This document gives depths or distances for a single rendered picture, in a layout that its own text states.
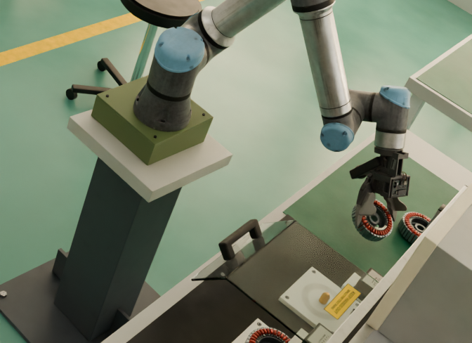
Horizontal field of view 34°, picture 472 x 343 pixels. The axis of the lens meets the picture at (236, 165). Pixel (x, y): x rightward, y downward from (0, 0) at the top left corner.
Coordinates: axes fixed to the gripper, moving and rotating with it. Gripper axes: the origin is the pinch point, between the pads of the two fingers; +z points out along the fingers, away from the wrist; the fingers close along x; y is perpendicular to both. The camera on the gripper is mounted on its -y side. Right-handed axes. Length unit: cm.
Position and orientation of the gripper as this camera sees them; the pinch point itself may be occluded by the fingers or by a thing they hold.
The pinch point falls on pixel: (374, 222)
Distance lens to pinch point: 204.5
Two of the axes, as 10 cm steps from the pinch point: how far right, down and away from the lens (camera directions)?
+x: 8.2, -0.6, 5.7
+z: -0.8, 9.7, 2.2
